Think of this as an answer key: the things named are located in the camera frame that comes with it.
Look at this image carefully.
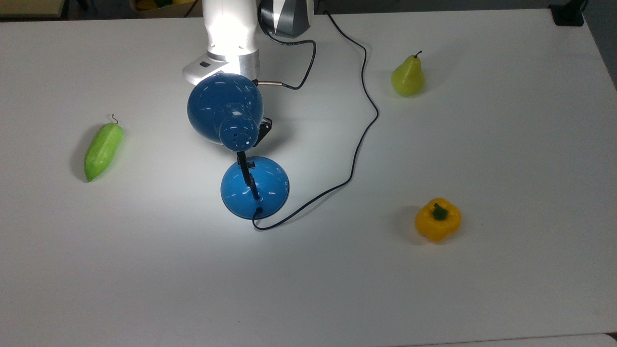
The black lamp power cable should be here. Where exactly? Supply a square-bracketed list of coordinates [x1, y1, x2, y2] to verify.
[252, 11, 380, 231]

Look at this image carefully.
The Franka gripper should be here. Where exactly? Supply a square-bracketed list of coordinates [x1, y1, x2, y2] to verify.
[182, 47, 274, 147]

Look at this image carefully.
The yellow bell pepper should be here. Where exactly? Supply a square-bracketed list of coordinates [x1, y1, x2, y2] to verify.
[415, 198, 462, 242]

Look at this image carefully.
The green cucumber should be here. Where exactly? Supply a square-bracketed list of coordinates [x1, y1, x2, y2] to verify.
[84, 114, 125, 183]

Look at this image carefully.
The yellow-green pear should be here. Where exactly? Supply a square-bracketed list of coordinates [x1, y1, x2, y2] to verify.
[390, 51, 426, 97]

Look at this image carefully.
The blue desk lamp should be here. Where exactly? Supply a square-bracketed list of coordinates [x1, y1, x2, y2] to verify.
[187, 72, 291, 220]

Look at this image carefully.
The black table clamp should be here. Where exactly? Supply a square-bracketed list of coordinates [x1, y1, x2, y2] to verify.
[549, 0, 587, 27]

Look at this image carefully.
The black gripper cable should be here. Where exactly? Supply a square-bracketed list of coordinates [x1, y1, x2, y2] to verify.
[253, 14, 318, 91]

